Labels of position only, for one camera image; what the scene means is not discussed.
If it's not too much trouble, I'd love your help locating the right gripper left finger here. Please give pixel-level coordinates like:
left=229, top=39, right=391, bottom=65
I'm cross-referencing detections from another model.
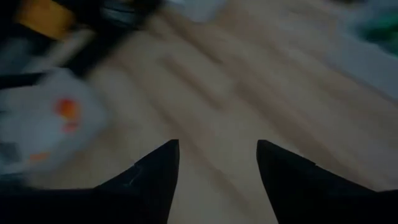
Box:
left=83, top=139, right=180, bottom=224

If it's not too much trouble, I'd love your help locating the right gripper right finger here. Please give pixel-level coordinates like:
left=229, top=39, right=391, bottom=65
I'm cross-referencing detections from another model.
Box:
left=256, top=139, right=386, bottom=224

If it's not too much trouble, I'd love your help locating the small orange block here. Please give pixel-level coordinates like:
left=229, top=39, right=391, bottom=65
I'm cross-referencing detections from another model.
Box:
left=53, top=97, right=82, bottom=124

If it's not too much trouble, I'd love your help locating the large white plastic bin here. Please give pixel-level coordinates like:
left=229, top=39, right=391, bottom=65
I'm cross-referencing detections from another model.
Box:
left=0, top=67, right=109, bottom=180

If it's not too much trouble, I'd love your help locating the long green block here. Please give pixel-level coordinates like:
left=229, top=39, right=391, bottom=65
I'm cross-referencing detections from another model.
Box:
left=359, top=12, right=398, bottom=55

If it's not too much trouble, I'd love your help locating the white bin with raised handles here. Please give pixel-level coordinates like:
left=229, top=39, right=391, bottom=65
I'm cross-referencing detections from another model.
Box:
left=325, top=4, right=398, bottom=105

